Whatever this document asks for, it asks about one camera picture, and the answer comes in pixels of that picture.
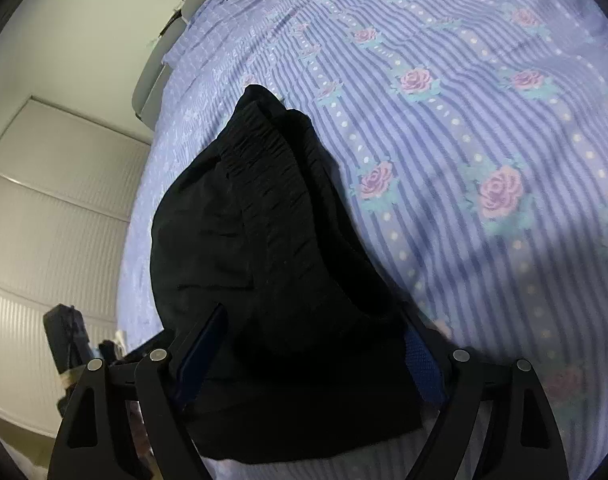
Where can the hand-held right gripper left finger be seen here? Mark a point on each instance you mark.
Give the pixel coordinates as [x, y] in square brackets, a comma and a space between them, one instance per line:
[203, 355]

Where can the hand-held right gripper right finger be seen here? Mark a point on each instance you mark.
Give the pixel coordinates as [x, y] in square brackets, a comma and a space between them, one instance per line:
[424, 362]

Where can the black pants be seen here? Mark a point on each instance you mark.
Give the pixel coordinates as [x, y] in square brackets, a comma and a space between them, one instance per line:
[264, 240]

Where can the white louvered wardrobe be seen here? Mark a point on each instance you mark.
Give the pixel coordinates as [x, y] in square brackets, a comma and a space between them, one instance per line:
[58, 210]

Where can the purple floral striped duvet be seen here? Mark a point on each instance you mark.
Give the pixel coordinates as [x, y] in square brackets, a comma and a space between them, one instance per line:
[484, 110]

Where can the grey upholstered headboard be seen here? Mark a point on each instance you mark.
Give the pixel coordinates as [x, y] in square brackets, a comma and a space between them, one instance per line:
[151, 90]

